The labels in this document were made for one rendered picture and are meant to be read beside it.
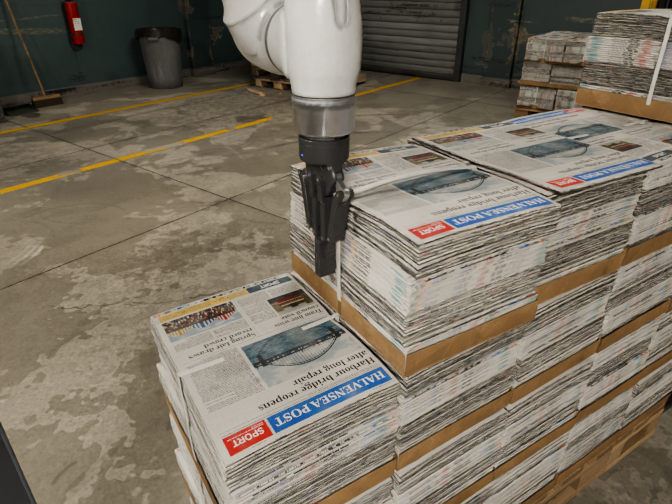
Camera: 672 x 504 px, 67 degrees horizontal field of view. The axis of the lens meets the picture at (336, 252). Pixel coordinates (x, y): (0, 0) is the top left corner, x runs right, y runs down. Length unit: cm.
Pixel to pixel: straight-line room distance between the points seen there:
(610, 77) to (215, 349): 114
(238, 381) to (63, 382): 151
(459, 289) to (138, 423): 144
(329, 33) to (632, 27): 93
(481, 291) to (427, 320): 10
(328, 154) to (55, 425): 159
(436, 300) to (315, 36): 39
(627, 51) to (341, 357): 103
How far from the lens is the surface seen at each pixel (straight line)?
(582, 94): 153
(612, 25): 150
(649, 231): 122
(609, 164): 105
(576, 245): 101
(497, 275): 82
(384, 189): 83
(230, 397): 78
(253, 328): 89
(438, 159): 99
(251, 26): 80
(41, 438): 206
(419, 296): 71
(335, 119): 71
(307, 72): 69
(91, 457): 193
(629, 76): 147
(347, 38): 69
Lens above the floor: 136
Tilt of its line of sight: 29 degrees down
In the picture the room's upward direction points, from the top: straight up
